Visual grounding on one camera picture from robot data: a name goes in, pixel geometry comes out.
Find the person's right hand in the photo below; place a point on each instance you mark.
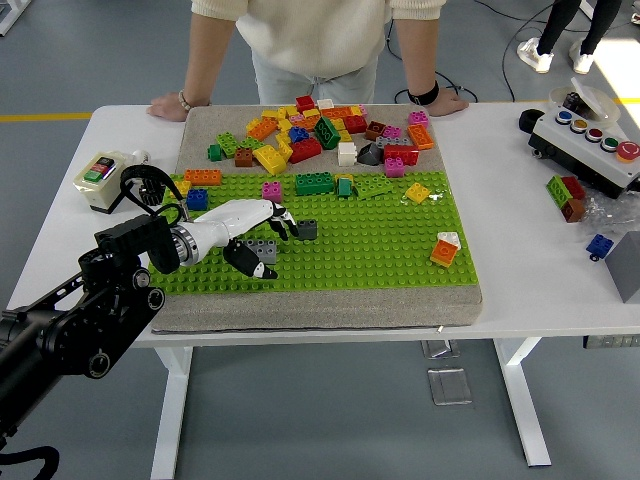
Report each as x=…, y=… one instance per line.
x=167, y=107

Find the person's left hand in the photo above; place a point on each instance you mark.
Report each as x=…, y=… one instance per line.
x=447, y=102

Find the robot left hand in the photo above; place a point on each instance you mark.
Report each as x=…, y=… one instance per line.
x=235, y=217

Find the light grey 2x4 brick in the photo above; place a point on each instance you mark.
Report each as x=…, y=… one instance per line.
x=265, y=249

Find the dark grey 2x2 brick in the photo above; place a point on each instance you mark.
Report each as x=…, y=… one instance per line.
x=308, y=231

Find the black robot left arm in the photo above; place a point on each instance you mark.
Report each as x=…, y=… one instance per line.
x=75, y=325

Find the person's right forearm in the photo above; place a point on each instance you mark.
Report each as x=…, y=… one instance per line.
x=205, y=60

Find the person's left forearm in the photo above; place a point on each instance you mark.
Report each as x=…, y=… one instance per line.
x=415, y=55

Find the magenta 2x2 brick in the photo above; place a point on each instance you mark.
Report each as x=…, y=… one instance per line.
x=272, y=192
x=392, y=132
x=394, y=167
x=418, y=119

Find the blue 2x2 brick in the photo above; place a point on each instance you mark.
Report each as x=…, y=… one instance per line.
x=298, y=134
x=197, y=201

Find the orange 2x4 brick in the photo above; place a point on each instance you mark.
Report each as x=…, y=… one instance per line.
x=262, y=129
x=420, y=137
x=337, y=112
x=202, y=177

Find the brown 2x2 brick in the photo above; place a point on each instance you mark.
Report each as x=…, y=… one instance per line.
x=244, y=158
x=375, y=131

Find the yellow 2x2 brick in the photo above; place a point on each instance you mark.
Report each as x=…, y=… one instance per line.
x=182, y=187
x=418, y=193

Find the large yellow brick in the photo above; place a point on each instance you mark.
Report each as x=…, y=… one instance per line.
x=270, y=160

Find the dark green 2x4 brick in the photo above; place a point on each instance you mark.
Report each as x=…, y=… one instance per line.
x=313, y=185
x=327, y=132

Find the dark grey slope brick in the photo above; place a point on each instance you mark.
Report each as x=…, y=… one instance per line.
x=370, y=156

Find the light green 2x4 brick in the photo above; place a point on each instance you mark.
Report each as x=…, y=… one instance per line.
x=373, y=187

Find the small teal green brick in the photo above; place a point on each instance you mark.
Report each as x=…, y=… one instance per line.
x=344, y=188

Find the white 2x2 brick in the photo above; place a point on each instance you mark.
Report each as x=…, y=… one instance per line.
x=346, y=155

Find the pink brick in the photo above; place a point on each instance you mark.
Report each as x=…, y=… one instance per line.
x=297, y=118

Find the green baseplate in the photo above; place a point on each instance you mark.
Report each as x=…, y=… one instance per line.
x=350, y=250

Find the red 2x2 brick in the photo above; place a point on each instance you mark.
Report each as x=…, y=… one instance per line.
x=305, y=103

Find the green brick with circles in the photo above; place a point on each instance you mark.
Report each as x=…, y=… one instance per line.
x=556, y=190

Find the orange 2x2 brick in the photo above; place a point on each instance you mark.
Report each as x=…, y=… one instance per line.
x=444, y=254

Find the black wristwatch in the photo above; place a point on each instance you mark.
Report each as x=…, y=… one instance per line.
x=422, y=95

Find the black tape roll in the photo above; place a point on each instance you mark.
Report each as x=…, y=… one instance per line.
x=525, y=120

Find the black gear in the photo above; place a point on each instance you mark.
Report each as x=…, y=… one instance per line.
x=150, y=193

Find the person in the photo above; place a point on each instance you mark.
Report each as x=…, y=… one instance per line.
x=555, y=20
x=310, y=35

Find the white button control box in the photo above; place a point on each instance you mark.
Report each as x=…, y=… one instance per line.
x=575, y=150

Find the clear round container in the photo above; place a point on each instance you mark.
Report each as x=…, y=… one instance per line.
x=597, y=100

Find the white table leg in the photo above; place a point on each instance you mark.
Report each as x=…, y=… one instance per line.
x=172, y=400
x=520, y=400

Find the clear plastic bag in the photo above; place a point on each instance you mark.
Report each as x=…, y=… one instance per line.
x=607, y=212

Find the small clear floor plate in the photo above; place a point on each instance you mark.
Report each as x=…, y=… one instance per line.
x=437, y=348

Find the grey box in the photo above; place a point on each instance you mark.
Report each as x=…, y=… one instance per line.
x=627, y=270

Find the table control panel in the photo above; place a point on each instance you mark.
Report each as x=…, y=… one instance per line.
x=610, y=342

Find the cream switch box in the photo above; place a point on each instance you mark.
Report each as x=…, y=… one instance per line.
x=100, y=180

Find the white furniture frame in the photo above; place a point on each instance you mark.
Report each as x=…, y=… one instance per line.
x=7, y=20

